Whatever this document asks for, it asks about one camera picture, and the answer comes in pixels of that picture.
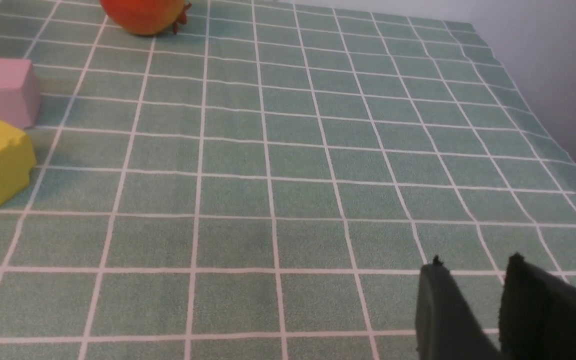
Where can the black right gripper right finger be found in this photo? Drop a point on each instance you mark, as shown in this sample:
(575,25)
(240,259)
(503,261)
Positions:
(537,316)

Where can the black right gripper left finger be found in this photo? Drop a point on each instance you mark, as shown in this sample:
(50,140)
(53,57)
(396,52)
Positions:
(445,325)

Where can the green checkered tablecloth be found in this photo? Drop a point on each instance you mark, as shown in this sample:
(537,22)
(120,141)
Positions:
(266,184)

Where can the red tomato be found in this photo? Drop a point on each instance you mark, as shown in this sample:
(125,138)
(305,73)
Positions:
(147,17)

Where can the pink cube block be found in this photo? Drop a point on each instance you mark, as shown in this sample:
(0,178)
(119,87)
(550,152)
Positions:
(20,93)

